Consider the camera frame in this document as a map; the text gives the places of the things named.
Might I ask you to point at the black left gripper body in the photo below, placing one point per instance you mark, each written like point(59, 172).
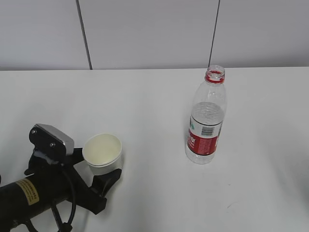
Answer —
point(56, 183)

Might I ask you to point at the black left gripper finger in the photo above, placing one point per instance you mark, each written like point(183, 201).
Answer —
point(101, 184)
point(77, 156)

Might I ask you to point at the white paper cup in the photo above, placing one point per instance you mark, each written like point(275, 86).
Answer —
point(103, 154)

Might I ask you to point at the clear plastic water bottle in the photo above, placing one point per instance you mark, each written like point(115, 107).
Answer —
point(207, 116)

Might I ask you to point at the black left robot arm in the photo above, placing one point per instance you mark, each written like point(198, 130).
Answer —
point(16, 200)

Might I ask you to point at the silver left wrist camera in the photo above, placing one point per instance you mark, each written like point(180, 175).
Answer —
point(52, 142)

